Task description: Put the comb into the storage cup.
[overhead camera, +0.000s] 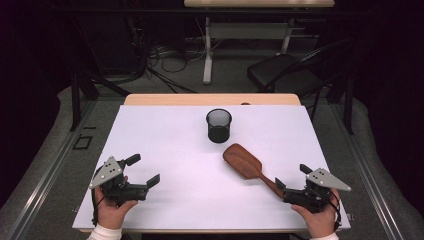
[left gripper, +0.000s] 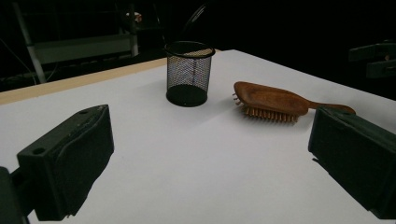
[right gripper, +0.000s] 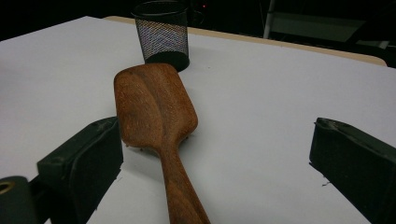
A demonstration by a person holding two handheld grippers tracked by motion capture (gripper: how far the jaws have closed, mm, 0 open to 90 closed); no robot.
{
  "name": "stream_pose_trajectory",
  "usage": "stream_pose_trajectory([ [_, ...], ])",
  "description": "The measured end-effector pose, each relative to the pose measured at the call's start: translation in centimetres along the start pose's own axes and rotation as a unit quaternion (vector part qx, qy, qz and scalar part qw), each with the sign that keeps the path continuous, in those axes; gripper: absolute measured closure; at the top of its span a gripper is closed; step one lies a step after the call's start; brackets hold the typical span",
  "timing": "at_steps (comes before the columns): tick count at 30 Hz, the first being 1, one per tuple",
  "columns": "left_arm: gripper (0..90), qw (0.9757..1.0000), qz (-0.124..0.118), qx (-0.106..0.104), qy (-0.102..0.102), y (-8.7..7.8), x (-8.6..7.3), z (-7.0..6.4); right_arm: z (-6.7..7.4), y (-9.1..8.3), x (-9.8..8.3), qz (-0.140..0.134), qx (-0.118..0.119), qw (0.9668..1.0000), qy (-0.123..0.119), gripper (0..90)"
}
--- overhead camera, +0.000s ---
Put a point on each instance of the person's right hand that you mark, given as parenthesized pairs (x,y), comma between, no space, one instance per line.
(321,223)

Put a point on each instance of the black folding chair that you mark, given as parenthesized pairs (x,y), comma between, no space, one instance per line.
(283,73)

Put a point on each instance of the black metal stand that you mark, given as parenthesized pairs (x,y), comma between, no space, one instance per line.
(76,100)
(348,106)

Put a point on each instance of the black mesh pen cup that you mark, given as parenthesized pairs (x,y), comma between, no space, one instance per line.
(219,133)

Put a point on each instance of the brown wooden hairbrush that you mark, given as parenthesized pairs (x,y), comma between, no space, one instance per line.
(241,161)

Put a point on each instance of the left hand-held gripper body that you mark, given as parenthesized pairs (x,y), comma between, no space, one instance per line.
(115,188)

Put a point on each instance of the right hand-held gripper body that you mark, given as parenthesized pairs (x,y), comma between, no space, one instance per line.
(313,198)

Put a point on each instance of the person's left hand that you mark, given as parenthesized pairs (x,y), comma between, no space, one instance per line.
(110,213)

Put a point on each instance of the white-framed desk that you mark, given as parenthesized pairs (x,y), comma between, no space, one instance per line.
(250,30)

